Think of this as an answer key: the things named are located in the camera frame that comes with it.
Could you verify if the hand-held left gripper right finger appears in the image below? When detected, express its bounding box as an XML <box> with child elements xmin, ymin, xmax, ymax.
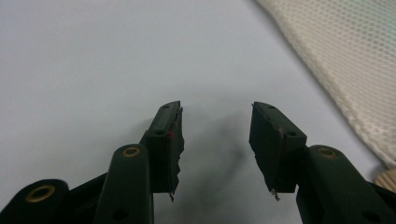
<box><xmin>248</xmin><ymin>101</ymin><xmax>396</xmax><ymax>224</ymax></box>

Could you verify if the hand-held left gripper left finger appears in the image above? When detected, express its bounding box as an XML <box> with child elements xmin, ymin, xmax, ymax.
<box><xmin>92</xmin><ymin>100</ymin><xmax>185</xmax><ymax>224</ymax></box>

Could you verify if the cream mesh fabric cushion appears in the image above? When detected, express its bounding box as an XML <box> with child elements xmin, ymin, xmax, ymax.
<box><xmin>255</xmin><ymin>0</ymin><xmax>396</xmax><ymax>169</ymax></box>

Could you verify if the light wooden piece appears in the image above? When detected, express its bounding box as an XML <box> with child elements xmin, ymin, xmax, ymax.
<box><xmin>374</xmin><ymin>167</ymin><xmax>396</xmax><ymax>192</ymax></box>

